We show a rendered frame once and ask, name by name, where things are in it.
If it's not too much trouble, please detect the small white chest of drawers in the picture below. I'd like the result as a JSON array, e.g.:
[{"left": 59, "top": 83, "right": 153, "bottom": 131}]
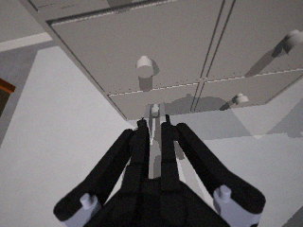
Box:
[{"left": 18, "top": 0, "right": 303, "bottom": 121}]

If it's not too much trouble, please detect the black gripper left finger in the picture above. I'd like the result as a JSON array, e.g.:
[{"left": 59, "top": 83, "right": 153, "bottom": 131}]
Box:
[{"left": 53, "top": 105, "right": 152, "bottom": 227}]

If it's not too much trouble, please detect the grey drawer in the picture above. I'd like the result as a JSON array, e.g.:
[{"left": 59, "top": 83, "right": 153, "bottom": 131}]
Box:
[
  {"left": 109, "top": 82, "right": 198, "bottom": 119},
  {"left": 194, "top": 67, "right": 303, "bottom": 112},
  {"left": 206, "top": 0, "right": 303, "bottom": 79},
  {"left": 30, "top": 0, "right": 92, "bottom": 11},
  {"left": 51, "top": 0, "right": 223, "bottom": 93}
]

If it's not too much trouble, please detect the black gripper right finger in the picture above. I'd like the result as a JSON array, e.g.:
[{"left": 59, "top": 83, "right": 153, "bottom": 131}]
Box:
[{"left": 159, "top": 103, "right": 266, "bottom": 227}]

